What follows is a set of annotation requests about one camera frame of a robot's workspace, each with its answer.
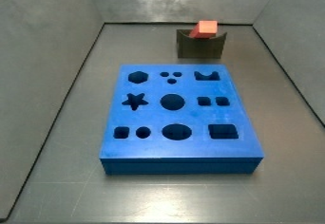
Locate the red rectangular block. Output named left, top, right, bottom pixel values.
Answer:
left=189, top=20, right=217, bottom=39

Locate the blue shape sorting board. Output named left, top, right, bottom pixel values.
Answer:
left=99, top=65, right=264, bottom=175

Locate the black curved fixture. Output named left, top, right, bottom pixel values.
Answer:
left=177, top=29, right=228, bottom=59

